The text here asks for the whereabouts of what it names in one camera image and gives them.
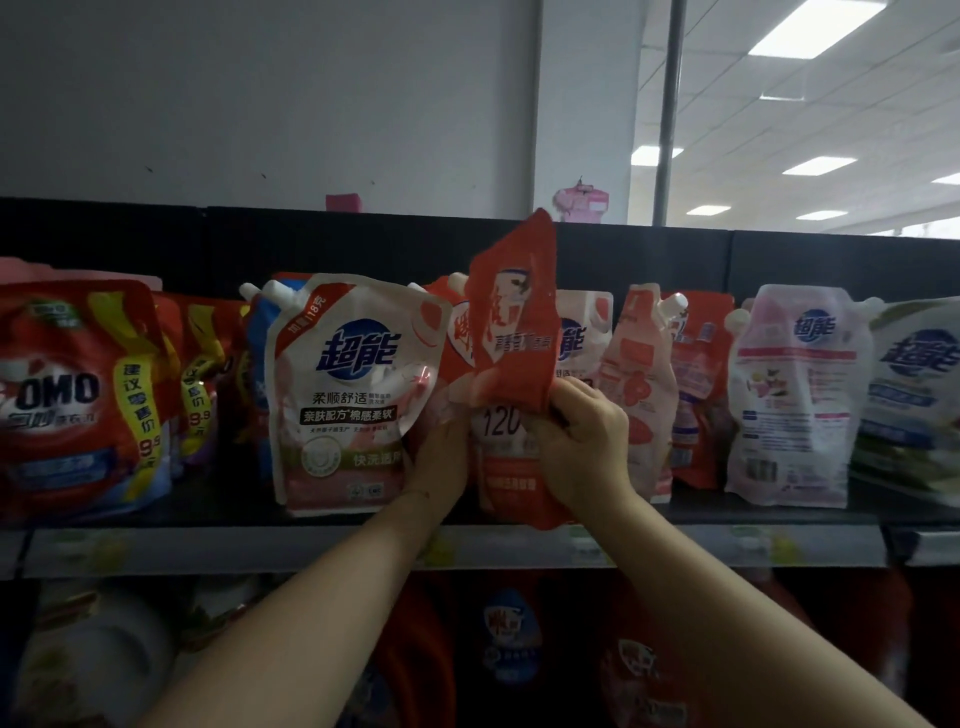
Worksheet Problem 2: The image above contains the pink bagged item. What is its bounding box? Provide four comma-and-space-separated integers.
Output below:
553, 179, 610, 224

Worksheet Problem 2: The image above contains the white red Chaoneng pouch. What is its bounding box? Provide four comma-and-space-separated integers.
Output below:
596, 282, 689, 505

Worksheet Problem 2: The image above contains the person's right forearm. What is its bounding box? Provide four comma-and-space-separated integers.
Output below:
584, 487, 931, 728

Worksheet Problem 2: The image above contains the yellow price label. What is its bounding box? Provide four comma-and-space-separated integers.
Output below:
419, 528, 459, 569
566, 528, 613, 569
59, 532, 129, 571
731, 524, 804, 568

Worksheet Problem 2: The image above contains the row of coloured detergent jugs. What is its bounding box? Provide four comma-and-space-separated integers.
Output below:
337, 569, 916, 728

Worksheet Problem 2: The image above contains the white detergent jug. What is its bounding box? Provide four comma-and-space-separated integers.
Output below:
22, 584, 178, 728

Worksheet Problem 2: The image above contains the person's left hand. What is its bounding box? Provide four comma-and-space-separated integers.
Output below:
404, 414, 474, 520

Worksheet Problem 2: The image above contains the dark metal shelf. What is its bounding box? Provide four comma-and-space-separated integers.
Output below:
0, 196, 960, 728

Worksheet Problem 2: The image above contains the person's left forearm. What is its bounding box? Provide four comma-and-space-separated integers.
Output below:
138, 491, 444, 728

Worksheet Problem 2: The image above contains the grey vertical pole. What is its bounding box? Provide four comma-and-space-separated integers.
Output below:
652, 0, 689, 228

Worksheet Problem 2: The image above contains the group of Chaoneng floral pouches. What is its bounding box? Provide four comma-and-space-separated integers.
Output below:
722, 283, 960, 511

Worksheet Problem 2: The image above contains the single pink detergent pouch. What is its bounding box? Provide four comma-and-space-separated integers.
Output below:
0, 257, 164, 292

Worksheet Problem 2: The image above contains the blue Diao detergent pouch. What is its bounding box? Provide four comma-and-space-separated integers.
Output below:
238, 281, 280, 483

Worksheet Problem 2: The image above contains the person's right hand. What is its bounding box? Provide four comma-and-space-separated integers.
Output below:
524, 376, 640, 522

